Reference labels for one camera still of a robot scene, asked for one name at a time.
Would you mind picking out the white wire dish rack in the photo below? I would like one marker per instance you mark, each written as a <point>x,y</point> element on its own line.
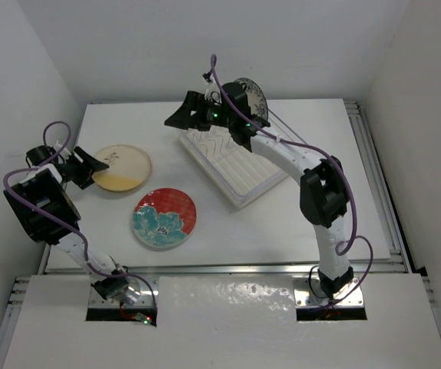
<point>217,143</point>

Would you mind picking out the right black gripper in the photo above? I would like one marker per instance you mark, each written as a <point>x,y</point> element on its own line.
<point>183,118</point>

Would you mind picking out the black patterned plate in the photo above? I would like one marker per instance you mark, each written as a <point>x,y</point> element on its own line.
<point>255,97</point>

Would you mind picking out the tan plate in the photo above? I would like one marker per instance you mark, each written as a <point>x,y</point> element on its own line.
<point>129,167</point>

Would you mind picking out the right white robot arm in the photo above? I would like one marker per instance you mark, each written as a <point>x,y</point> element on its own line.
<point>323,196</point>

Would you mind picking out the cream drip tray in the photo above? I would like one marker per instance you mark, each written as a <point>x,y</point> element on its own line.
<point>241,176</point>

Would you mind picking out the small green circuit board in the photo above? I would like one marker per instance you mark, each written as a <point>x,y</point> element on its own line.
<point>133,315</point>

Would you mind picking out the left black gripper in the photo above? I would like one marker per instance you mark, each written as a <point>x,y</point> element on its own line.
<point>87,167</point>

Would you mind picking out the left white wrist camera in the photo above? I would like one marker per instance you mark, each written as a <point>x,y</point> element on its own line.
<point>60,149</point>

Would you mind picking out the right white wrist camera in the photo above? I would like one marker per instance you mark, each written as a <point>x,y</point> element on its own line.
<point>212,92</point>

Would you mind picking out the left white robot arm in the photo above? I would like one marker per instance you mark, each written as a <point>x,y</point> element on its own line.
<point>48,215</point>

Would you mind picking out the red blue floral plate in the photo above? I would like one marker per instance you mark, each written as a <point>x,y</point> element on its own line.
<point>164,218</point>

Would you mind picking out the aluminium mounting rail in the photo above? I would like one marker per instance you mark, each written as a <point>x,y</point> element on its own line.
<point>306,282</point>

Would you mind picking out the white front cover panel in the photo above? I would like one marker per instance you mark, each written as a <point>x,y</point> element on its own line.
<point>226,322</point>

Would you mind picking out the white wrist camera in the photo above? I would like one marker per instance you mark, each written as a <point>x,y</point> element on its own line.
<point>60,149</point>
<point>212,92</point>

